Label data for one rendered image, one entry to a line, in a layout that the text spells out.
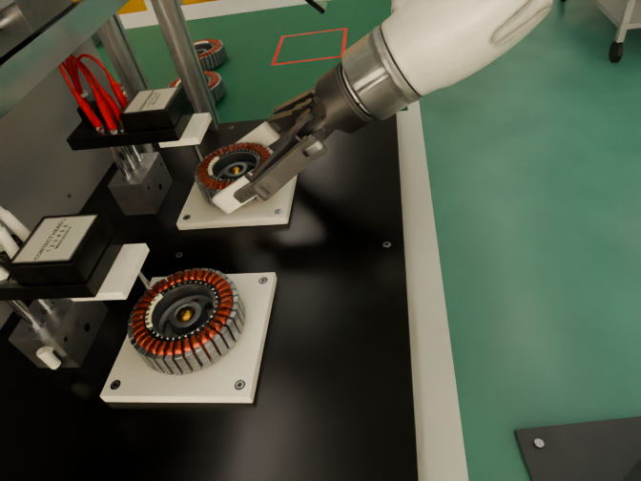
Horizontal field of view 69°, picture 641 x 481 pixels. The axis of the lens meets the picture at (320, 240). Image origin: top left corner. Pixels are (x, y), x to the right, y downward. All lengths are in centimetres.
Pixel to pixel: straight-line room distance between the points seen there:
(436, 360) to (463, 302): 100
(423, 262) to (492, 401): 80
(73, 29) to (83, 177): 29
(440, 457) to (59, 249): 36
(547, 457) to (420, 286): 79
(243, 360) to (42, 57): 33
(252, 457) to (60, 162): 50
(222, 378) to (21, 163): 39
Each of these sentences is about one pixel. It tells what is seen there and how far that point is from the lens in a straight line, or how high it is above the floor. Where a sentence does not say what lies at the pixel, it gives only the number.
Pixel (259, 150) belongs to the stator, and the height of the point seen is 82.
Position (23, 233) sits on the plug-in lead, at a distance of 50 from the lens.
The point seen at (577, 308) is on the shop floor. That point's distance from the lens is 152.
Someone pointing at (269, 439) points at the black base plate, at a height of 77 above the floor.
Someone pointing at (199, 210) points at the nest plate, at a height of 78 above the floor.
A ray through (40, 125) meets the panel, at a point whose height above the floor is 90.
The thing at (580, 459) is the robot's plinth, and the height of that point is 2.
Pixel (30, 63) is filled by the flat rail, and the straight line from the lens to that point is 50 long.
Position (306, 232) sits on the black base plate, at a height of 77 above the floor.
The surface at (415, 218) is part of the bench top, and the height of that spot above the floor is 75.
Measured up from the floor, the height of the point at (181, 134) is 88.
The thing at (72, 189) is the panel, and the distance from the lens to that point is 77.
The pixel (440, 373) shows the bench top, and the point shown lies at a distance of 48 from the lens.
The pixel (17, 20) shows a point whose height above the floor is 104.
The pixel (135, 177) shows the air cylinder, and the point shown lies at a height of 82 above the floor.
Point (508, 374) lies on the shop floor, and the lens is 136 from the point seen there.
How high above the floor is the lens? 116
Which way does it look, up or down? 44 degrees down
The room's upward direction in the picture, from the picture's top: 12 degrees counter-clockwise
